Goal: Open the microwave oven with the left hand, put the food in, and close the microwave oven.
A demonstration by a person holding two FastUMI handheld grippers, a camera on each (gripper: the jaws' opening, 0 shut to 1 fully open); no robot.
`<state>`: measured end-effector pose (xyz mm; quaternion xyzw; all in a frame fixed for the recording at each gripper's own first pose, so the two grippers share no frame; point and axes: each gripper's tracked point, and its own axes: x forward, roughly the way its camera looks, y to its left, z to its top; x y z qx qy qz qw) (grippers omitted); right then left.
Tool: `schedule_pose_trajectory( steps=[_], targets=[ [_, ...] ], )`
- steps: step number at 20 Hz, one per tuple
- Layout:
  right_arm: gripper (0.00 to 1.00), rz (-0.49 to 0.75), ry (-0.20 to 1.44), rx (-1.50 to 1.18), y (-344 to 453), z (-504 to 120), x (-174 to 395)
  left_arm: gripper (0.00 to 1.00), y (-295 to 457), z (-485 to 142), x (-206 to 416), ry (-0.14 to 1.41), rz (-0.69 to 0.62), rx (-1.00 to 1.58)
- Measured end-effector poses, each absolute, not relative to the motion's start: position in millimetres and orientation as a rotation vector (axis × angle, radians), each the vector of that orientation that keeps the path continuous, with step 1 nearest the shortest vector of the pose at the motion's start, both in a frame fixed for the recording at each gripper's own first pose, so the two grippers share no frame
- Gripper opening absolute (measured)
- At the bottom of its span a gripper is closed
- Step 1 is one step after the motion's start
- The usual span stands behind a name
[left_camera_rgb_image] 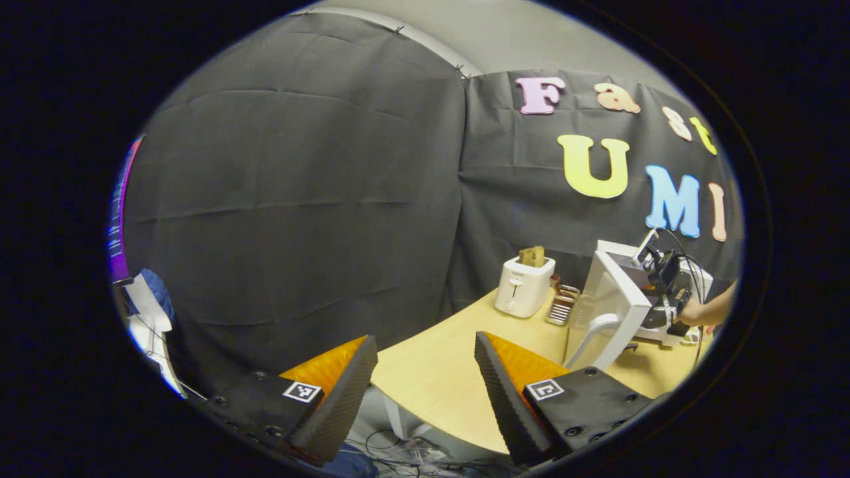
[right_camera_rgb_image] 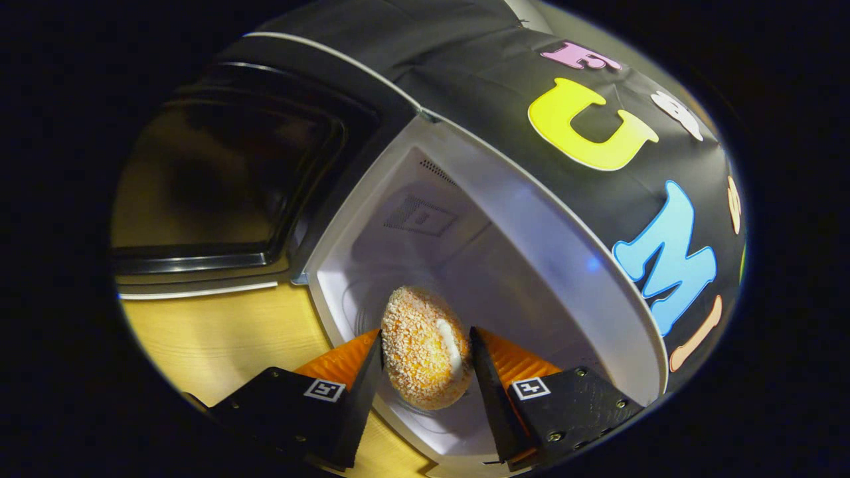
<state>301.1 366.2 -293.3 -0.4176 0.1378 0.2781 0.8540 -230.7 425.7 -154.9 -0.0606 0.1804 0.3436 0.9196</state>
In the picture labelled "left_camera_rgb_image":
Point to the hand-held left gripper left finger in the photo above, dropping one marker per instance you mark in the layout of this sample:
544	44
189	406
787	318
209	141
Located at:
342	398

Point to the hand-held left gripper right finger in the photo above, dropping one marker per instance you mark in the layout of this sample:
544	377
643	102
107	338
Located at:
508	405

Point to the white microwave oven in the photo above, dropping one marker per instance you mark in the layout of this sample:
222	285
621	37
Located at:
614	299

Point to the white table leg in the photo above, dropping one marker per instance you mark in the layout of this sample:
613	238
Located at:
398	418

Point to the dark blue cloth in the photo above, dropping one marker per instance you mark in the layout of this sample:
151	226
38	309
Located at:
348	465

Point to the white toaster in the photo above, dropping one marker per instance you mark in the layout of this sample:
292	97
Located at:
524	289

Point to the brown bread slice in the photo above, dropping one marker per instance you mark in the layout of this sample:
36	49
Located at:
532	257

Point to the blue fabric item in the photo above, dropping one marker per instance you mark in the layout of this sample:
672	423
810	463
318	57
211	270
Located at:
158	292

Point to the white furniture frame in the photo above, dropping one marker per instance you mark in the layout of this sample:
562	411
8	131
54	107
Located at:
149	332

